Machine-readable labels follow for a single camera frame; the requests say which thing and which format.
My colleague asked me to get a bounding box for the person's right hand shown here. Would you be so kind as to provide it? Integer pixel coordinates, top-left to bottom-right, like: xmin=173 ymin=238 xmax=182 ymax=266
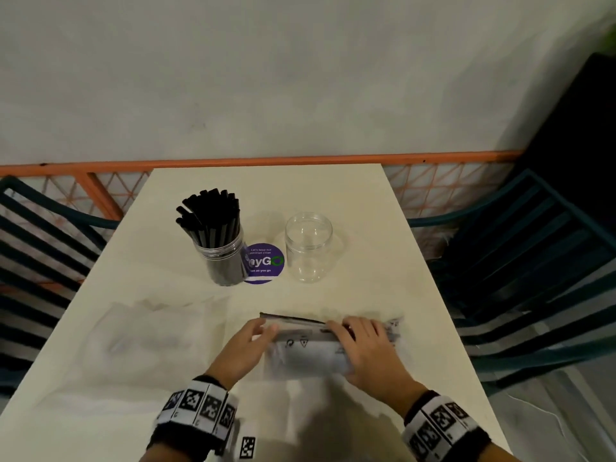
xmin=326 ymin=316 xmax=429 ymax=419

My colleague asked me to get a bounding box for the orange metal mesh railing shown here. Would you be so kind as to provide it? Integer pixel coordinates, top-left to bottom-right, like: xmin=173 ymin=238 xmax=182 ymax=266
xmin=0 ymin=150 xmax=524 ymax=294

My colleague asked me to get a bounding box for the empty crumpled clear plastic bag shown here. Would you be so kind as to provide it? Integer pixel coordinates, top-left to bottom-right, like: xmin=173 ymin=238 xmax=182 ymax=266
xmin=79 ymin=297 xmax=233 ymax=383

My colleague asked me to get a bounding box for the empty clear plastic jar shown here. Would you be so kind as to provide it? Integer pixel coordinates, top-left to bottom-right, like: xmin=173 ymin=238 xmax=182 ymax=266
xmin=284 ymin=212 xmax=334 ymax=284

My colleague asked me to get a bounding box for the round purple sticker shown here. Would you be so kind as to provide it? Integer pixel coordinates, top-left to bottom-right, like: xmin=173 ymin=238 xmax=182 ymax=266
xmin=242 ymin=243 xmax=286 ymax=286

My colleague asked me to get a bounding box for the person's left hand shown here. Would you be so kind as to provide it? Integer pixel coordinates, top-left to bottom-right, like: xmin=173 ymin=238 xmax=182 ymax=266
xmin=206 ymin=317 xmax=280 ymax=391

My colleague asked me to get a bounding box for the person's left forearm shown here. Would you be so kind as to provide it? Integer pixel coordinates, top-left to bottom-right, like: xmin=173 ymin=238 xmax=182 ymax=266
xmin=139 ymin=440 xmax=215 ymax=462

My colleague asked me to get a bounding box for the clear plastic bag of straws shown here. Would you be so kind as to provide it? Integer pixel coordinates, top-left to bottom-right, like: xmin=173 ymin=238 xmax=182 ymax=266
xmin=259 ymin=311 xmax=404 ymax=381

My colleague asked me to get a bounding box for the dark green slatted chair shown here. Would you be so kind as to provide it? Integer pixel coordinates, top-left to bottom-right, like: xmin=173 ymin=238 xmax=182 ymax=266
xmin=0 ymin=175 xmax=122 ymax=397
xmin=407 ymin=168 xmax=616 ymax=397

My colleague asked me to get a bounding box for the left wristband with square markers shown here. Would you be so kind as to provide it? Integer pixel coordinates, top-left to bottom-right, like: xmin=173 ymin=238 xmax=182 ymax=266
xmin=148 ymin=374 xmax=240 ymax=458

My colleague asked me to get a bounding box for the wristband with square markers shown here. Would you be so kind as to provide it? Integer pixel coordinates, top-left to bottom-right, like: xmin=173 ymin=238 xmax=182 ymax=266
xmin=148 ymin=374 xmax=240 ymax=458
xmin=401 ymin=390 xmax=492 ymax=462

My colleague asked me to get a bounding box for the person's right forearm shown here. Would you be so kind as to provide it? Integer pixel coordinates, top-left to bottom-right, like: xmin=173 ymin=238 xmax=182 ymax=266
xmin=474 ymin=442 xmax=523 ymax=462

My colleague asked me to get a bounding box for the clear jar holding straws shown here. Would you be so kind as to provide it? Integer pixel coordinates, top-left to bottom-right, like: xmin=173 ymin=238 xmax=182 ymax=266
xmin=193 ymin=230 xmax=249 ymax=287

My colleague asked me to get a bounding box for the right wristband with square markers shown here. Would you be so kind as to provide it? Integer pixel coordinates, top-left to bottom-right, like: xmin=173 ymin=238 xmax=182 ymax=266
xmin=401 ymin=390 xmax=492 ymax=462

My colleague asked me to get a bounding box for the bunch of black straws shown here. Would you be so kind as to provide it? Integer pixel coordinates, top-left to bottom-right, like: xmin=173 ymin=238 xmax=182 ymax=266
xmin=175 ymin=188 xmax=241 ymax=284

